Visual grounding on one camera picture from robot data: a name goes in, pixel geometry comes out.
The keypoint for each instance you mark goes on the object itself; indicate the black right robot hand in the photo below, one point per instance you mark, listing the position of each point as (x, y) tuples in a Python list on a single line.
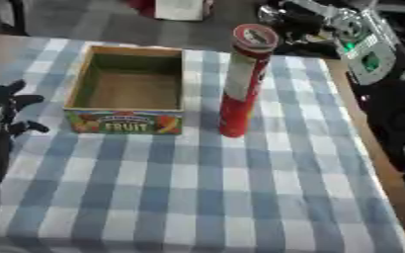
[(295, 19)]

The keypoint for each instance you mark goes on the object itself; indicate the silver and black right robot arm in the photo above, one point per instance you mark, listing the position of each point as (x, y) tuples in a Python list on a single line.
[(393, 108)]

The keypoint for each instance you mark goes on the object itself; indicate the tall red bottle white label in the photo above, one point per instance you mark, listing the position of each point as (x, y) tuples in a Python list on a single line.
[(241, 95)]

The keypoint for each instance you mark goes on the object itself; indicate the tan cardboard box green inside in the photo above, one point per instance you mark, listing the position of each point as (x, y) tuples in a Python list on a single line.
[(132, 95)]

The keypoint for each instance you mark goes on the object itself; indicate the white paper sheet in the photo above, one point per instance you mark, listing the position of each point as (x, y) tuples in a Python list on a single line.
[(179, 9)]

